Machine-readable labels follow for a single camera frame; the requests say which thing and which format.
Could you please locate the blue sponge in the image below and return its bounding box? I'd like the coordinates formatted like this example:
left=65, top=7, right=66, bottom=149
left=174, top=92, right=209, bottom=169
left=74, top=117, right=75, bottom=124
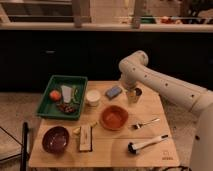
left=105, top=86, right=122, bottom=99

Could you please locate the orange fruit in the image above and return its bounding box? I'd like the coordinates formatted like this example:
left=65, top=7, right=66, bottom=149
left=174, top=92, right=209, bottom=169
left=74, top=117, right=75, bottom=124
left=49, top=90, right=61, bottom=101

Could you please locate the purple bowl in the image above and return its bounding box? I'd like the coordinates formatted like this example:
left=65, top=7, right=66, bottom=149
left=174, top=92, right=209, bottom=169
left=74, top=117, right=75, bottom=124
left=42, top=126, right=69, bottom=154

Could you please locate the orange bowl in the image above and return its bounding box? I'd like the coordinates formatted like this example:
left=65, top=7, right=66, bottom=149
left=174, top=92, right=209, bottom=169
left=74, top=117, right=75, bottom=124
left=99, top=105, right=129, bottom=131

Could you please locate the silver fork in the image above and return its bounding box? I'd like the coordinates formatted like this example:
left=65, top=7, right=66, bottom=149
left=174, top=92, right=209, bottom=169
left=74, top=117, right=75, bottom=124
left=131, top=118, right=160, bottom=130

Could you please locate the green plastic tray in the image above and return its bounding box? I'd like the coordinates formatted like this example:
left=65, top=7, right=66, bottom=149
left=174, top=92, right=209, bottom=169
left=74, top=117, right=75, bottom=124
left=37, top=75, right=87, bottom=120

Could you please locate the black chair frame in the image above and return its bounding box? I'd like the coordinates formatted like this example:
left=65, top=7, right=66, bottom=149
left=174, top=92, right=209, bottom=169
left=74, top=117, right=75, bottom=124
left=0, top=122, right=29, bottom=171

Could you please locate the metal cup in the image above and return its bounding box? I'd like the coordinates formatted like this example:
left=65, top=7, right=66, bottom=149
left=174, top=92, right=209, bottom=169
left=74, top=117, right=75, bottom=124
left=135, top=88, right=142, bottom=102

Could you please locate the white handled black brush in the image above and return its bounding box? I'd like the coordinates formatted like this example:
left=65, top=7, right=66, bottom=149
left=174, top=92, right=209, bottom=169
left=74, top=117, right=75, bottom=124
left=128, top=135, right=168, bottom=154

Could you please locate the green vegetable in tray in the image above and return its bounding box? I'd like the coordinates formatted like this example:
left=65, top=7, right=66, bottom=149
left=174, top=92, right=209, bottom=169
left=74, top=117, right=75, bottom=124
left=72, top=86, right=80, bottom=104

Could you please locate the white cup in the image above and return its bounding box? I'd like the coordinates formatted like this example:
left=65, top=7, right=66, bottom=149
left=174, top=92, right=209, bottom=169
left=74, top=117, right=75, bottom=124
left=86, top=90, right=101, bottom=107

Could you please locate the wooden block with dark edge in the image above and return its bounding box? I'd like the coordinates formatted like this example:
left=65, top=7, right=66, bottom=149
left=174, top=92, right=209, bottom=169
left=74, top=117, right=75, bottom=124
left=79, top=125, right=92, bottom=152

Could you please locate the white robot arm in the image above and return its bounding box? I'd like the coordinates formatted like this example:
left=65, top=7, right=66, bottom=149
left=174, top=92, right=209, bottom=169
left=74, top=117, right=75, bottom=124
left=118, top=50, right=213, bottom=171

